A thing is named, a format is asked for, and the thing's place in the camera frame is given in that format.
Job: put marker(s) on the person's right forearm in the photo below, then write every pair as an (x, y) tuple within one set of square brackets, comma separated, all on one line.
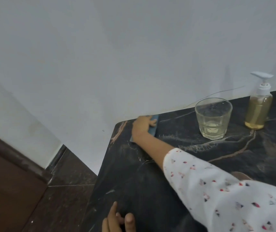
[(152, 152)]

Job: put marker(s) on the white patterned shirt sleeve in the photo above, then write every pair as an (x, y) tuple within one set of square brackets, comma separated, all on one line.
[(224, 198)]

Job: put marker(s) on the blue cleaning cloth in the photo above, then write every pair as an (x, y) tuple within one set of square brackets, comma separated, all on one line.
[(155, 131)]

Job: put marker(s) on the person's left hand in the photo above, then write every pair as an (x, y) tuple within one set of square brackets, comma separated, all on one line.
[(111, 223)]

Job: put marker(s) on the clear pump soap bottle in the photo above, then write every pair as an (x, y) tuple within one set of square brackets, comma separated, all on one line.
[(258, 108)]

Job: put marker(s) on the brown wooden door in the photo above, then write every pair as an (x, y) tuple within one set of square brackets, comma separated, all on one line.
[(10, 186)]

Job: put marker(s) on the person's right fingers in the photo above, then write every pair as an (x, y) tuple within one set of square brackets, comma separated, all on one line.
[(152, 122)]

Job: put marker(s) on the clear glass tumbler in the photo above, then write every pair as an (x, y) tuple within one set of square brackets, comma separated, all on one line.
[(213, 118)]

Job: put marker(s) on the person's right hand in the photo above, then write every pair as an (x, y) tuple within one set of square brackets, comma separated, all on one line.
[(140, 126)]

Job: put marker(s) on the person's left thumb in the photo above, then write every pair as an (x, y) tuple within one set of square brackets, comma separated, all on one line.
[(130, 222)]

